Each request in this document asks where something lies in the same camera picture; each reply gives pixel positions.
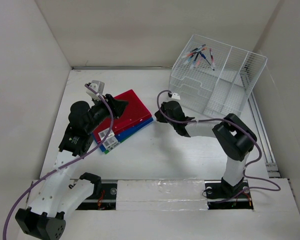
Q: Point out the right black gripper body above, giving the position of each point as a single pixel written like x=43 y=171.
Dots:
x=161 y=118

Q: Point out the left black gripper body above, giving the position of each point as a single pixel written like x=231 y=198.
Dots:
x=107 y=97

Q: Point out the red plastic folder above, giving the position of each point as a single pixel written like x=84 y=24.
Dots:
x=135 y=113

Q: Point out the blue cap gel pen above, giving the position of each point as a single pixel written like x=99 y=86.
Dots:
x=195 y=61

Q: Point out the pink highlighter pen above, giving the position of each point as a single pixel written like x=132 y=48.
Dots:
x=199 y=61

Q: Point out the dark blue clip pen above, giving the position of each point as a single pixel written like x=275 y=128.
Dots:
x=205 y=58

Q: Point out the teal cap gel pen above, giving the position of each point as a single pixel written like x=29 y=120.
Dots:
x=197 y=48

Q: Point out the dark red gel pen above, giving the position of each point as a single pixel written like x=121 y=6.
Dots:
x=212 y=59

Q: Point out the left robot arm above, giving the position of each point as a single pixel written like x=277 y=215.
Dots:
x=45 y=217

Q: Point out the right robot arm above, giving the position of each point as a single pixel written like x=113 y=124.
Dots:
x=234 y=136

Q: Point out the blue plastic folder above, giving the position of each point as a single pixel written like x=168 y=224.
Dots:
x=120 y=138

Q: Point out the green plastic folder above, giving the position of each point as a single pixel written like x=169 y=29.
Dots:
x=111 y=147

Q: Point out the white foam front block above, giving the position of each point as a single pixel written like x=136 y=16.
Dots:
x=161 y=195

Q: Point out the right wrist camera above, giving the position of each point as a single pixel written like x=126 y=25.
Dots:
x=174 y=96

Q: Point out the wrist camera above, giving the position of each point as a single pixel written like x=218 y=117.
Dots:
x=97 y=86
x=174 y=96

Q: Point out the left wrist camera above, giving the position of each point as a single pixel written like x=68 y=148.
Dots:
x=97 y=86

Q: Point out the white wire mesh organizer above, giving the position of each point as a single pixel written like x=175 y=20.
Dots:
x=221 y=92

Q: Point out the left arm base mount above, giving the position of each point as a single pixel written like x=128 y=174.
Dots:
x=104 y=196

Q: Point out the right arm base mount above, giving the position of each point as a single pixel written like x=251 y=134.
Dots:
x=222 y=196

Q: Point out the aluminium rail right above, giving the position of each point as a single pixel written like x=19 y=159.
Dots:
x=269 y=159

